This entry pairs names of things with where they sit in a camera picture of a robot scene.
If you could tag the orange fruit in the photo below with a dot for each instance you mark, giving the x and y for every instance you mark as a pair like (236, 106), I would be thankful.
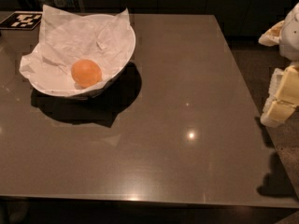
(86, 73)

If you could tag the black white fiducial marker card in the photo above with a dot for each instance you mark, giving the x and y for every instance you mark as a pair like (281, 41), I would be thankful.
(21, 20)

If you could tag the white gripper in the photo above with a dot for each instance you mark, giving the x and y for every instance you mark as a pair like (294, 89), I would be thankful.
(290, 36)

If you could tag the white bowl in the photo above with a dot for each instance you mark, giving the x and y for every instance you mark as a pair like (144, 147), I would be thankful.
(124, 59)

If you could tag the white crumpled paper liner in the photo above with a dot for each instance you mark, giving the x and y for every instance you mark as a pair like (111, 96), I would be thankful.
(71, 44)

